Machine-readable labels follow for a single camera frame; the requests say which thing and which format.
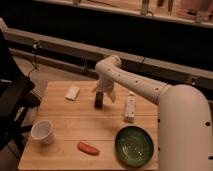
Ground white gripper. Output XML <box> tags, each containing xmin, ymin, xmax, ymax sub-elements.
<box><xmin>93</xmin><ymin>78</ymin><xmax>116</xmax><ymax>103</ymax></box>

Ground black rectangular block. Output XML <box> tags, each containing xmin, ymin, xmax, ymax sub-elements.
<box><xmin>95</xmin><ymin>101</ymin><xmax>103</xmax><ymax>108</ymax></box>

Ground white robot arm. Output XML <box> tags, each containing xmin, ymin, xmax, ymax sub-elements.
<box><xmin>95</xmin><ymin>55</ymin><xmax>213</xmax><ymax>171</ymax></box>

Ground white glue tube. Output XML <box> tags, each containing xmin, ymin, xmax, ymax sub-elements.
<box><xmin>124</xmin><ymin>92</ymin><xmax>136</xmax><ymax>123</ymax></box>

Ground orange carrot toy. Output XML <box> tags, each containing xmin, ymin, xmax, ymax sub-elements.
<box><xmin>77</xmin><ymin>142</ymin><xmax>99</xmax><ymax>155</ymax></box>

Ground green ceramic plate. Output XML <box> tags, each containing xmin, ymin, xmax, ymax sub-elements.
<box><xmin>115</xmin><ymin>126</ymin><xmax>154</xmax><ymax>168</ymax></box>

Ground black chair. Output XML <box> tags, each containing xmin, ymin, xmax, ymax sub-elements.
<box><xmin>0</xmin><ymin>30</ymin><xmax>40</xmax><ymax>153</ymax></box>

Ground wooden folding table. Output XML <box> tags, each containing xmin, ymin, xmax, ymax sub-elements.
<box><xmin>17</xmin><ymin>80</ymin><xmax>161</xmax><ymax>171</ymax></box>

